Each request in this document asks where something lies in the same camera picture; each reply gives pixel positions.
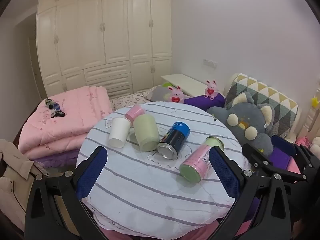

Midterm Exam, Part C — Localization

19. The wall switch panel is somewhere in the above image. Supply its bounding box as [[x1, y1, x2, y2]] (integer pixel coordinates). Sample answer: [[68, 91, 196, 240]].
[[203, 59, 217, 69]]

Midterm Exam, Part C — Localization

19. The striped white tablecloth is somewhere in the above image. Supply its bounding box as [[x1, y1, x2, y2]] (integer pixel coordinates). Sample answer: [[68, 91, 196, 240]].
[[78, 102, 248, 239]]

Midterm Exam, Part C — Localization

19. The heart pattern bed sheet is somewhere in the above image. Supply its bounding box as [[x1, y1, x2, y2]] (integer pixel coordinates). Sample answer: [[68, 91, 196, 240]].
[[110, 90, 150, 111]]

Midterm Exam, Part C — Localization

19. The pink green clear canister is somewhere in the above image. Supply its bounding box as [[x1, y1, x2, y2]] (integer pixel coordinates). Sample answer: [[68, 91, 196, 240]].
[[180, 136, 225, 183]]

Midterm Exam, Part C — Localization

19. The grey green pillow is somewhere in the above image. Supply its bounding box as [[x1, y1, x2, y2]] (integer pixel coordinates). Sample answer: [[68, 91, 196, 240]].
[[145, 82, 175, 102]]

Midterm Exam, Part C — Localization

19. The white bedside shelf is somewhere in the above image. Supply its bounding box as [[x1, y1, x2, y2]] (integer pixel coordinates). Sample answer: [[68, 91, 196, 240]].
[[161, 74, 207, 97]]

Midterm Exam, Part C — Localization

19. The pink bunny toy right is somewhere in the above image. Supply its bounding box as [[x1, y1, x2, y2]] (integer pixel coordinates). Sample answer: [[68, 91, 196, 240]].
[[204, 80, 219, 100]]

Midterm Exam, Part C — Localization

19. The pink bunny toy left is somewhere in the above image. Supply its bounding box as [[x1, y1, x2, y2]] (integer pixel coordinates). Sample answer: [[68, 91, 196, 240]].
[[168, 86, 184, 103]]

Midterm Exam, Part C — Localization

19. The pink ribbed cup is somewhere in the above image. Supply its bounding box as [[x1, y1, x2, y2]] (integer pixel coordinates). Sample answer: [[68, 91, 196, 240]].
[[125, 104, 145, 123]]

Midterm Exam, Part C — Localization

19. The purple pillow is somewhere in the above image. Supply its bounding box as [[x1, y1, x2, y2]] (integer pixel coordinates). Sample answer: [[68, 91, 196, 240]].
[[184, 93, 225, 111]]

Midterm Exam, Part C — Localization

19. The pink blanket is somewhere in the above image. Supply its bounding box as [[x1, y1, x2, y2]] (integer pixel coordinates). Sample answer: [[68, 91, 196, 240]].
[[235, 135, 313, 235]]

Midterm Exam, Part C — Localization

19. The grey plush toy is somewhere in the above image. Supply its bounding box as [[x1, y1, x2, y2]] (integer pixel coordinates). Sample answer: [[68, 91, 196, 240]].
[[207, 92, 274, 157]]

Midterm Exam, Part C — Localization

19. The beige jacket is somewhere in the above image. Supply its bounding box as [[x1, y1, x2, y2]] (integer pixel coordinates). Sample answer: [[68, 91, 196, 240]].
[[1, 139, 49, 231]]

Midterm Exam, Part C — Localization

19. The cream wardrobe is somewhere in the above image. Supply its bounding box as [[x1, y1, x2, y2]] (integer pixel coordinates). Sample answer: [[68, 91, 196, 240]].
[[36, 0, 172, 98]]

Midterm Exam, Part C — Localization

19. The folded pink quilt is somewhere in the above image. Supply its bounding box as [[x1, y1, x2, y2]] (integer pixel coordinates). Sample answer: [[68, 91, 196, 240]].
[[18, 86, 112, 160]]

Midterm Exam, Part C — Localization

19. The pink bunny toy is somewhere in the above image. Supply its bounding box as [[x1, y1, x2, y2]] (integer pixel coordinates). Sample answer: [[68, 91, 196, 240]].
[[168, 86, 184, 103], [204, 80, 219, 100]]

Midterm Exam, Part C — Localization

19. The triangle pattern quilted headboard cover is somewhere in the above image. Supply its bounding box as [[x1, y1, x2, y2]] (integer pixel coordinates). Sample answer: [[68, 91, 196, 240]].
[[223, 73, 301, 142]]

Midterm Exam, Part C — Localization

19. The blue black can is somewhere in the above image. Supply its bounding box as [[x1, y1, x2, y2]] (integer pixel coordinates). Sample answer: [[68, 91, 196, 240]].
[[157, 122, 190, 160]]

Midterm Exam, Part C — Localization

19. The white paper cup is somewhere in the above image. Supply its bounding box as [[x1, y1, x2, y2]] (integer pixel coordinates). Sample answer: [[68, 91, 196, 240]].
[[108, 117, 131, 148]]

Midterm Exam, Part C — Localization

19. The green plastic cup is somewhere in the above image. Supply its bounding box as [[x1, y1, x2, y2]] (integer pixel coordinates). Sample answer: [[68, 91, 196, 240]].
[[133, 114, 159, 152]]

